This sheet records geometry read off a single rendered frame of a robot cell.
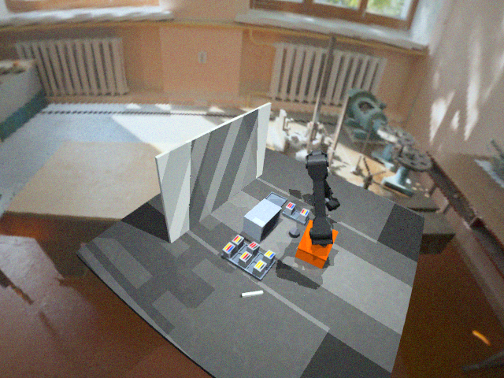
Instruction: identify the black short cylinder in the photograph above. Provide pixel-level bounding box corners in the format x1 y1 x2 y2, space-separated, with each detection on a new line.
289 227 300 238

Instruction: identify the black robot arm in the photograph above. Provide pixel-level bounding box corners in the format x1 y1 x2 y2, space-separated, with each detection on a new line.
305 150 333 248

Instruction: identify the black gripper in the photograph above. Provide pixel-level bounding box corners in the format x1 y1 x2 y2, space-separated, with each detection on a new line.
324 185 340 211

